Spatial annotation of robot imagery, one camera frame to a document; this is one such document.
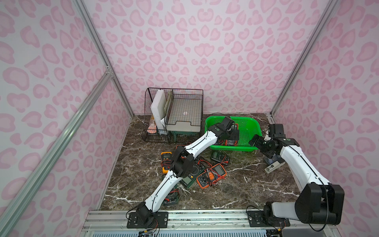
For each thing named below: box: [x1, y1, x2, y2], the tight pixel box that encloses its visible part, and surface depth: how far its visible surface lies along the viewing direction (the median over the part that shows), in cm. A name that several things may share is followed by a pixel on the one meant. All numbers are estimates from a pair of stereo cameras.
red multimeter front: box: [217, 139, 239, 147], surface depth 99 cm
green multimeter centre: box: [179, 159, 206, 189], surface depth 87 cm
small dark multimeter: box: [210, 150, 230, 166], surface depth 93 cm
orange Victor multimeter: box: [196, 163, 228, 190], surface depth 85 cm
